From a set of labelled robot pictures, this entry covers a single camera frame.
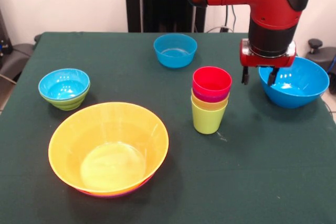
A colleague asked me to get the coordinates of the red cup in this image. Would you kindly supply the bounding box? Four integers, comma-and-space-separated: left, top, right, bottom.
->
192, 66, 233, 95

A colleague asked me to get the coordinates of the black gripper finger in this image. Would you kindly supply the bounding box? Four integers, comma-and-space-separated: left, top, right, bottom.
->
241, 66, 250, 86
267, 67, 280, 87

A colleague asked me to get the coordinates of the yellow cup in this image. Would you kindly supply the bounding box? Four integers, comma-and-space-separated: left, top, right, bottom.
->
191, 94, 229, 111

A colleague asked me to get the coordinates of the black hanging cable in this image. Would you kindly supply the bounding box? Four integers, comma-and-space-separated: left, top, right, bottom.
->
225, 4, 237, 32

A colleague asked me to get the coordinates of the small light blue ribbed bowl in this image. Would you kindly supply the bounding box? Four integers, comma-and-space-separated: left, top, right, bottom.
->
38, 68, 91, 101

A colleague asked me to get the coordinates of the lime green cup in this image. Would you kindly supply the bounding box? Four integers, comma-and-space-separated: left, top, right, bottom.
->
191, 102, 228, 135

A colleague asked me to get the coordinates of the purple cup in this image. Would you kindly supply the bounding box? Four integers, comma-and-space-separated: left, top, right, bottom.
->
192, 87, 231, 103

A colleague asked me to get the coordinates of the small green ribbed bowl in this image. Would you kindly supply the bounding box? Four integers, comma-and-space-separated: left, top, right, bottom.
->
40, 82, 91, 111

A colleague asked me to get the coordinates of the wide purple bowl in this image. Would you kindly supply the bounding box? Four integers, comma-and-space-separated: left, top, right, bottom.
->
76, 174, 153, 198

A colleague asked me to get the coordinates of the large blue bowl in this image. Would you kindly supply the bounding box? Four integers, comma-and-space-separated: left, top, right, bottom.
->
258, 56, 330, 109

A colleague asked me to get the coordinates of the medium blue bowl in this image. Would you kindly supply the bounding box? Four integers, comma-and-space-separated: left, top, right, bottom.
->
153, 33, 198, 69

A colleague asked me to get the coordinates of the large orange bowl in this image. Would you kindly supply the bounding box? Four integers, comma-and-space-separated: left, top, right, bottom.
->
48, 101, 170, 194

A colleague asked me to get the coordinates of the black pedestal foot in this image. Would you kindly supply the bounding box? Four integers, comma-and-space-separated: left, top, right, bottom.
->
304, 38, 336, 77
0, 42, 36, 82

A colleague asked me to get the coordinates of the dark green table cloth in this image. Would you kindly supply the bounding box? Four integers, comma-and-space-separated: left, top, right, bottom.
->
0, 31, 336, 224

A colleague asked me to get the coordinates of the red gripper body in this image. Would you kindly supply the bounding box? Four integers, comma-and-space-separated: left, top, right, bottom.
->
239, 38, 297, 69

